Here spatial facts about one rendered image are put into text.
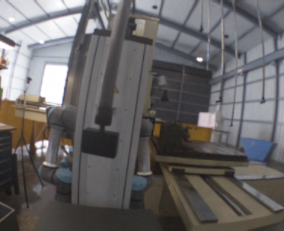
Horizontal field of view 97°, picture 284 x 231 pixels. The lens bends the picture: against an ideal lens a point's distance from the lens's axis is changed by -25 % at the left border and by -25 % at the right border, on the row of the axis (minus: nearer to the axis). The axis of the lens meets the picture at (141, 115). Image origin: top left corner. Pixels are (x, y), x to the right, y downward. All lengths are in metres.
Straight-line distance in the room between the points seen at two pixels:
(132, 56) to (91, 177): 0.69
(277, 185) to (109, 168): 3.01
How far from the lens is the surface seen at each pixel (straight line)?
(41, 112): 2.69
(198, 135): 4.74
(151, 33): 2.97
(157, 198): 2.33
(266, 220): 1.58
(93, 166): 0.93
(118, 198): 1.01
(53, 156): 1.19
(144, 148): 1.21
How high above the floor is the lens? 1.35
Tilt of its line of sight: 1 degrees down
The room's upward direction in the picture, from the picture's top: 8 degrees clockwise
